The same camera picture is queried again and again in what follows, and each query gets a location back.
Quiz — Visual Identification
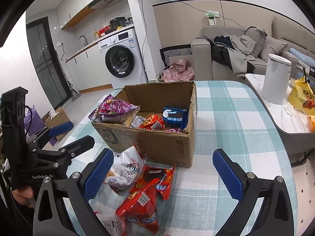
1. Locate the white washing machine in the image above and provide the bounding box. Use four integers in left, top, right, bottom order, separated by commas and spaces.
98, 27, 148, 89

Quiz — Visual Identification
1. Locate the yellow plastic bag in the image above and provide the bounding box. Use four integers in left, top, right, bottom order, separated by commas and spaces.
288, 76, 315, 116

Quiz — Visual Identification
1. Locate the checked teal tablecloth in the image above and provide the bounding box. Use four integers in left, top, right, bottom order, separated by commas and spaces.
67, 80, 297, 235

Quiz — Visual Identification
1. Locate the grey clothes pile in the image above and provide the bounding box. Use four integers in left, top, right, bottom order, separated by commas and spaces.
210, 35, 256, 80

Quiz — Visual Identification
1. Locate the white cylindrical bin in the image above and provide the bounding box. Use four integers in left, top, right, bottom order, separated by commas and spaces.
262, 54, 292, 105

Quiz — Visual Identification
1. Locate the black patterned chair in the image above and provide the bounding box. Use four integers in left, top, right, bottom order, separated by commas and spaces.
160, 44, 192, 68

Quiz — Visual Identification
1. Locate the red chips bag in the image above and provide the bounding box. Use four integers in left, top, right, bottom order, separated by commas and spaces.
115, 178, 160, 233

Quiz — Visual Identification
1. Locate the grey sofa pillow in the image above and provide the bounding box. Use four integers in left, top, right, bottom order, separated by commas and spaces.
258, 35, 288, 62

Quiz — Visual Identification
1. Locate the brown cardboard box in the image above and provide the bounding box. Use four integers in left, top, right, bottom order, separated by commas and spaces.
91, 82, 197, 168

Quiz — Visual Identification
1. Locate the purple snack bag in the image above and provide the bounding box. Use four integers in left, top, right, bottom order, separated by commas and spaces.
89, 94, 140, 124

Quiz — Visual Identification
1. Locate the small floor cardboard box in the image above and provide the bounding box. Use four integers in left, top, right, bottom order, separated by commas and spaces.
42, 107, 70, 146

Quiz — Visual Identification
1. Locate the white side table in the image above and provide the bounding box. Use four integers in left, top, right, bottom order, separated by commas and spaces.
245, 74, 315, 155

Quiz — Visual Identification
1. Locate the pink cloth pile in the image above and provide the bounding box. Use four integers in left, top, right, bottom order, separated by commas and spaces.
163, 59, 194, 83

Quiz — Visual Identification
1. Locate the white chips bag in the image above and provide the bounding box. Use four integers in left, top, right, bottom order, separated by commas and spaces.
103, 146, 144, 190

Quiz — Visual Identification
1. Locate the red oreo snack bag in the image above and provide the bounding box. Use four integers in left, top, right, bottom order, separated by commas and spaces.
129, 165, 175, 200

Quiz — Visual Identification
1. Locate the blue oreo pack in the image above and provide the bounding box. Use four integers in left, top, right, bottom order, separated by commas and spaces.
162, 107, 188, 129

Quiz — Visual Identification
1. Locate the left hand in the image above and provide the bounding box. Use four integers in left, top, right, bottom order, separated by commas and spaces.
12, 186, 34, 208

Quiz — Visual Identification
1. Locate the black glass door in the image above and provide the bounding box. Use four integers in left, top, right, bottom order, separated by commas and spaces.
26, 17, 71, 109

